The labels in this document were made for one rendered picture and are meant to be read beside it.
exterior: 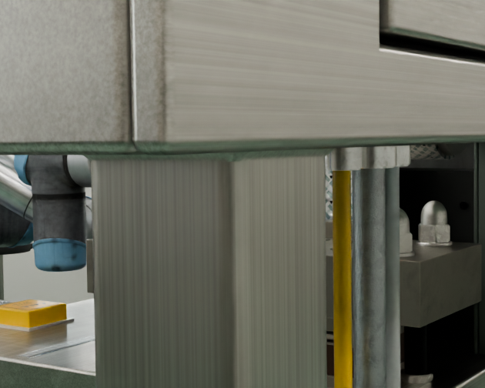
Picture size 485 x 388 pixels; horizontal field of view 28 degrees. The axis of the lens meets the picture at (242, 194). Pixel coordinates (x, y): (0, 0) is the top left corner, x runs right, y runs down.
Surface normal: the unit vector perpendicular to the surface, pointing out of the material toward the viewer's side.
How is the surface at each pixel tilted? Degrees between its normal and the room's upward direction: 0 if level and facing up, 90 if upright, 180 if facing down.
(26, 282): 90
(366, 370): 90
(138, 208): 90
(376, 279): 90
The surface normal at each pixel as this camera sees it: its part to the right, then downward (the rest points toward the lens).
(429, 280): 0.83, 0.02
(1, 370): -0.55, 0.06
